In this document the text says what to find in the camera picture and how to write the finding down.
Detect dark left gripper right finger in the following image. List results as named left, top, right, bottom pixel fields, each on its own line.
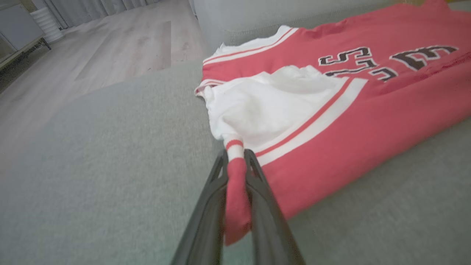
left=243, top=148, right=307, bottom=265

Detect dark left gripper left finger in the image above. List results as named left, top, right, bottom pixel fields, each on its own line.
left=171, top=149, right=231, bottom=265

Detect red Bulls garment white panels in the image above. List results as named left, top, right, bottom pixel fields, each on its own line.
left=194, top=0, right=471, bottom=246

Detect grey fabric sofa seat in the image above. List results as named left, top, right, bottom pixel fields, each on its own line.
left=0, top=59, right=471, bottom=265

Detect grey pleated curtain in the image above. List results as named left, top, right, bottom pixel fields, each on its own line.
left=31, top=0, right=162, bottom=29

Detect grey cabinet with dark legs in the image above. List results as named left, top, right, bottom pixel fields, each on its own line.
left=0, top=3, right=52, bottom=71

